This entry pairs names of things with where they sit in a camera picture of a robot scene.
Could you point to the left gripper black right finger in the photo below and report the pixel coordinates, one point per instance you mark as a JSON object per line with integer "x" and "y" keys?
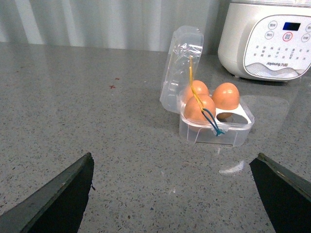
{"x": 286, "y": 196}

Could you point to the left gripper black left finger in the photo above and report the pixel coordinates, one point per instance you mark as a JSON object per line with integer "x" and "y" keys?
{"x": 58, "y": 206}

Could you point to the clear plastic egg box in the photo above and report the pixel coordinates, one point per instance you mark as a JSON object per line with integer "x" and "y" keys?
{"x": 217, "y": 116}

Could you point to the brown egg back right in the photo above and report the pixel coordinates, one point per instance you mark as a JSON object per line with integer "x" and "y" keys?
{"x": 226, "y": 96}

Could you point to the brown egg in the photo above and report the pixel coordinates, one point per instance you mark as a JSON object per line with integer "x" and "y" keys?
{"x": 192, "y": 110}
{"x": 199, "y": 88}
{"x": 226, "y": 96}

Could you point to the brown egg front left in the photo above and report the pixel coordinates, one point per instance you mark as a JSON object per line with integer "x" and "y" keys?
{"x": 192, "y": 110}

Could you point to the brown egg back left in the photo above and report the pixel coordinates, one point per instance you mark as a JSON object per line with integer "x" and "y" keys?
{"x": 199, "y": 88}

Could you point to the blue rubber band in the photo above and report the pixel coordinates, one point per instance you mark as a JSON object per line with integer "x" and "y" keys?
{"x": 211, "y": 119}

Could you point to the white Joyoung cooker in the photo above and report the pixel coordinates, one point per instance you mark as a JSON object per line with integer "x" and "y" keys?
{"x": 267, "y": 40}

